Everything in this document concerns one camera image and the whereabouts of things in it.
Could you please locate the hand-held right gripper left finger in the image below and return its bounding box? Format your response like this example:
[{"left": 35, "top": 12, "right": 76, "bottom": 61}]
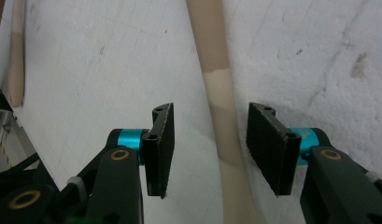
[{"left": 117, "top": 102, "right": 176, "bottom": 200}]

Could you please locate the beige solid spatula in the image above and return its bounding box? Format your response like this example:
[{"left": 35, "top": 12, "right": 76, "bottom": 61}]
[{"left": 185, "top": 0, "right": 262, "bottom": 224}]

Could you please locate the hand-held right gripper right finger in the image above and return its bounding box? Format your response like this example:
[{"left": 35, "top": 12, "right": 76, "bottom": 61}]
[{"left": 246, "top": 102, "right": 320, "bottom": 197}]

